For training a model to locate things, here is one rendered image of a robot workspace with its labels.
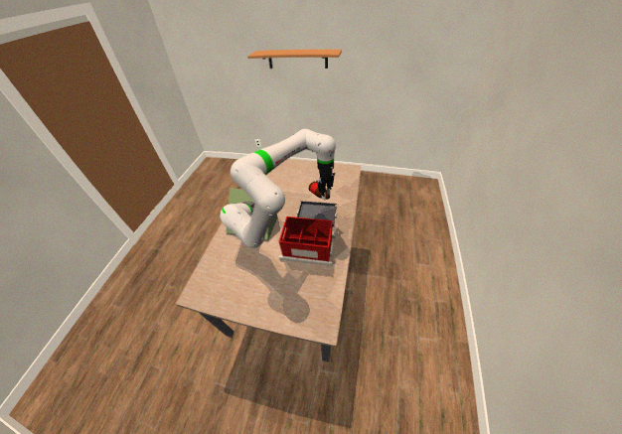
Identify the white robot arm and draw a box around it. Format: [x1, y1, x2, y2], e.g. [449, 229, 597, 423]
[220, 129, 336, 248]

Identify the dark red crate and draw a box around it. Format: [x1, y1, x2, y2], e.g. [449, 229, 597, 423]
[279, 217, 333, 261]

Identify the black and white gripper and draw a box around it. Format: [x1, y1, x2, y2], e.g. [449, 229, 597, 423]
[316, 170, 335, 201]

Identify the brown bottle with red label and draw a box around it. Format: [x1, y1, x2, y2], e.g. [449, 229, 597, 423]
[308, 182, 330, 200]

